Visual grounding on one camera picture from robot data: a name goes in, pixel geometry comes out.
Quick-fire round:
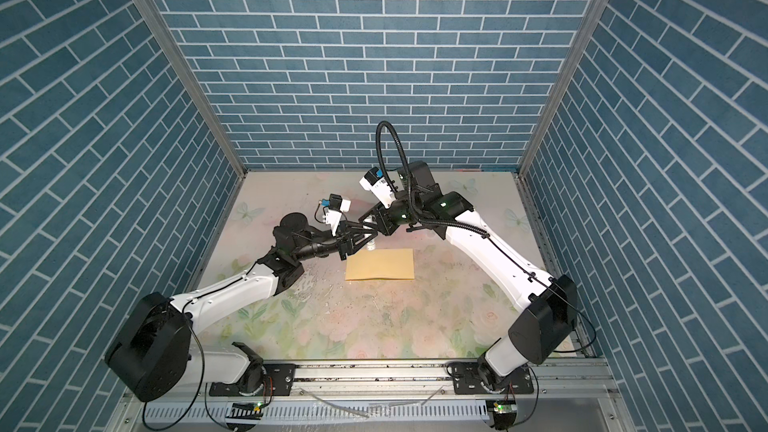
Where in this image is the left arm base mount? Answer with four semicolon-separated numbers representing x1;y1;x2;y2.
209;363;296;398

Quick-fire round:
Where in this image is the black corrugated cable hose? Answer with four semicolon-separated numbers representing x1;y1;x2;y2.
375;120;490;238

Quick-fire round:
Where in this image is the yellow envelope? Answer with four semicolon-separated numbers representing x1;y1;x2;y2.
345;249;415;281

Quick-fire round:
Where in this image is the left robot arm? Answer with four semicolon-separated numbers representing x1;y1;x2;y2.
105;212;378;402

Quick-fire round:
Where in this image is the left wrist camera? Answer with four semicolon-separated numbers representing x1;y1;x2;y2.
319;194;351;236

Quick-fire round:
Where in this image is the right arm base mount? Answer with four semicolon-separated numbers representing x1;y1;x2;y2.
445;361;535;395

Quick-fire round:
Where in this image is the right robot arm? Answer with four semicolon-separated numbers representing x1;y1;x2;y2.
360;161;578;392

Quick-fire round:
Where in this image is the white vented cable duct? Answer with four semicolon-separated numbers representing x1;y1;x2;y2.
145;400;489;427

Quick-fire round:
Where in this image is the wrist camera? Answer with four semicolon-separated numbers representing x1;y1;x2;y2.
319;194;351;236
359;167;396;209

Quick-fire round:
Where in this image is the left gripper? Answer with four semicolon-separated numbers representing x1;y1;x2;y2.
291;221;375;264

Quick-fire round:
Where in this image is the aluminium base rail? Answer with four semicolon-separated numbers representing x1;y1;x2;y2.
106;358;634;431

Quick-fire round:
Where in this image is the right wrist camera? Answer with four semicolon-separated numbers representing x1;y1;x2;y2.
359;167;396;209

